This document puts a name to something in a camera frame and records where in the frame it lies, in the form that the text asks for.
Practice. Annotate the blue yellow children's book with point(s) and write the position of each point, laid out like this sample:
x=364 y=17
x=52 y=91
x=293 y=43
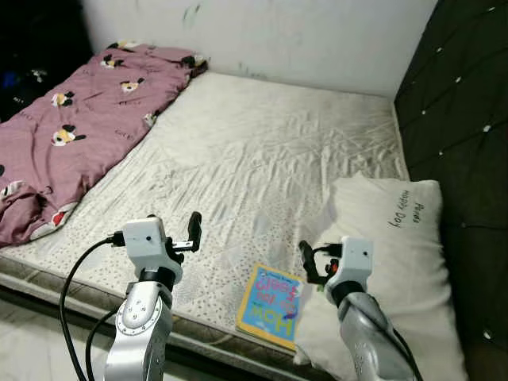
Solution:
x=270 y=309

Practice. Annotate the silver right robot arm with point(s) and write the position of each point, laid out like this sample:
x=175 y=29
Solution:
x=369 y=341

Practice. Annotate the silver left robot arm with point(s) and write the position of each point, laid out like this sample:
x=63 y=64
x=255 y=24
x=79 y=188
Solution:
x=143 y=325

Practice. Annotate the white pillow with lettering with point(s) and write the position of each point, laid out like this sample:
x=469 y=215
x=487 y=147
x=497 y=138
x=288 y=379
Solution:
x=397 y=254

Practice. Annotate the grey quilted mattress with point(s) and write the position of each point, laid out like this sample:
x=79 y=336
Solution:
x=262 y=159

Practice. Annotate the purple mouse print blanket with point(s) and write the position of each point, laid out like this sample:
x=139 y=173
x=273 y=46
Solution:
x=71 y=143

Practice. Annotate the black tufted headboard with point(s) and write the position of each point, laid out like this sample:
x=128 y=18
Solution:
x=468 y=119

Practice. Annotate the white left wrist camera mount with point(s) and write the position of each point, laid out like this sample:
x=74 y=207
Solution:
x=145 y=244

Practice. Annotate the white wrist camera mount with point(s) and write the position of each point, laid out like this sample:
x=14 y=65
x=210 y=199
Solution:
x=351 y=260
x=145 y=244

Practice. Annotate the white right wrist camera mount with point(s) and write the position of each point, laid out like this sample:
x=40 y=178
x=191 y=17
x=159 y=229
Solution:
x=351 y=260

